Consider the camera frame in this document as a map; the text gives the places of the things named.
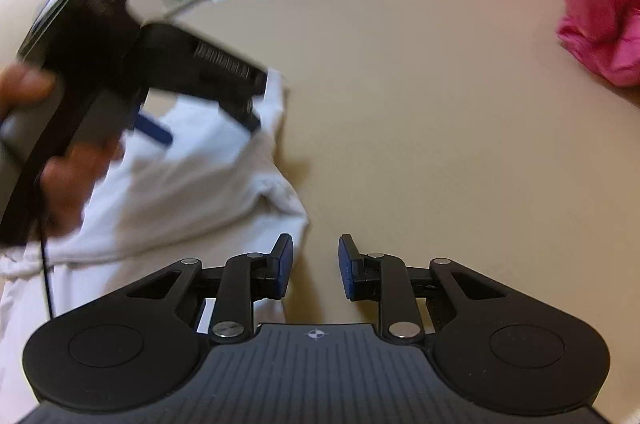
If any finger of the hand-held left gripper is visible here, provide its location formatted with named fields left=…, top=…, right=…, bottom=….
left=217, top=96, right=264, bottom=134
left=132, top=111, right=174, bottom=149

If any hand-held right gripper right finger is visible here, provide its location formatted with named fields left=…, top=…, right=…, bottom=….
left=338, top=234, right=507, bottom=343

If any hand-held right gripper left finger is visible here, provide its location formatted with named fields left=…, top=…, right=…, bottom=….
left=125, top=233, right=295, bottom=345

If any white long-sleeved shirt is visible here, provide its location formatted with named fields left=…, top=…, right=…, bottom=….
left=0, top=70, right=311, bottom=357

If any person's left hand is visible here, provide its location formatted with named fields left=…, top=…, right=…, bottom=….
left=0, top=66, right=127, bottom=238

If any beige bed mat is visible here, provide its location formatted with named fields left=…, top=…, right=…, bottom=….
left=50, top=0, right=640, bottom=326

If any black cable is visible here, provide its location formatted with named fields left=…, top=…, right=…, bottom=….
left=37, top=204, right=57, bottom=321

